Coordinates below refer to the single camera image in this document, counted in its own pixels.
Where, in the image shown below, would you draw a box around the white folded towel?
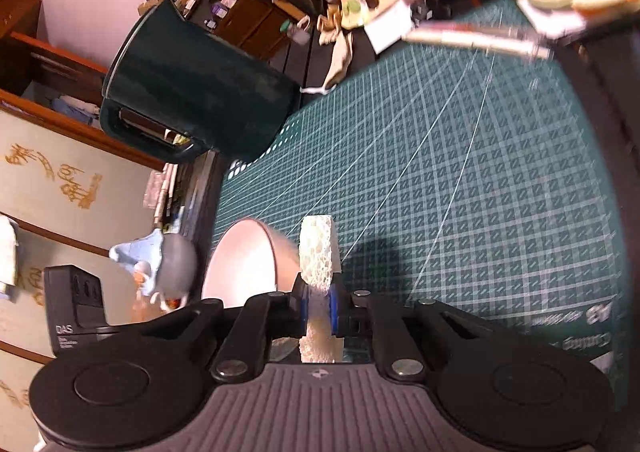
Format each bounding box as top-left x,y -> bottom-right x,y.
0,214 -> 21,303

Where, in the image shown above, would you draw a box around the pile of books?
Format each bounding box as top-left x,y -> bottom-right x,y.
145,164 -> 182,227

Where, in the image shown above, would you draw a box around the stack of white papers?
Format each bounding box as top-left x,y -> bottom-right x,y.
517,0 -> 591,37

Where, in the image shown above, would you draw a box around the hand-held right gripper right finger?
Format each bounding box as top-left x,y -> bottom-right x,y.
329,276 -> 507,381

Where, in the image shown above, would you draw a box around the white card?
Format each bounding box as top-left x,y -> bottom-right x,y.
364,0 -> 416,52

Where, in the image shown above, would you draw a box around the wardrobe with gold calligraphy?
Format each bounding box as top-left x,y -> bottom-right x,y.
0,0 -> 168,433

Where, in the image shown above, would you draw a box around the green cutting mat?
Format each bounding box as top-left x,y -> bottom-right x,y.
212,0 -> 628,383

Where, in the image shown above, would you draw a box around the white pen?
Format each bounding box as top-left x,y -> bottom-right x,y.
402,26 -> 551,60

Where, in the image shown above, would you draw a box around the pale yellow sponge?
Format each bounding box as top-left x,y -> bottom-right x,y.
297,214 -> 343,364

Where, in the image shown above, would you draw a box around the beige cloth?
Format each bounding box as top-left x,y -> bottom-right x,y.
320,14 -> 358,87

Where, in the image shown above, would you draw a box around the white bowl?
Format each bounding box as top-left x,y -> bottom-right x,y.
200,218 -> 301,363

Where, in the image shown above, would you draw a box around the plastic snack container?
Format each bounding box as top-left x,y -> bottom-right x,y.
130,292 -> 191,323

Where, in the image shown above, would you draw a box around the small green-capped bottle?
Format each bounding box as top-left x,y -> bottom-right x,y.
286,19 -> 311,45

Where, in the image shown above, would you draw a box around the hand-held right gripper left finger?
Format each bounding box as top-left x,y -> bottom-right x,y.
132,276 -> 308,381

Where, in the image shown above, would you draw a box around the dark green kettle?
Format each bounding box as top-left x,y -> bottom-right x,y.
98,0 -> 305,165

